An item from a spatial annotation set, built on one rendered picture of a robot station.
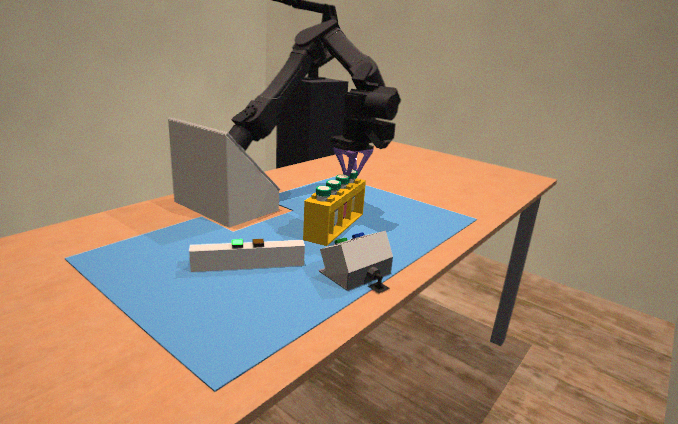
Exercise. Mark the blue flat mat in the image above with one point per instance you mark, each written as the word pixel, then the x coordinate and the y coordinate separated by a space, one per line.
pixel 221 324

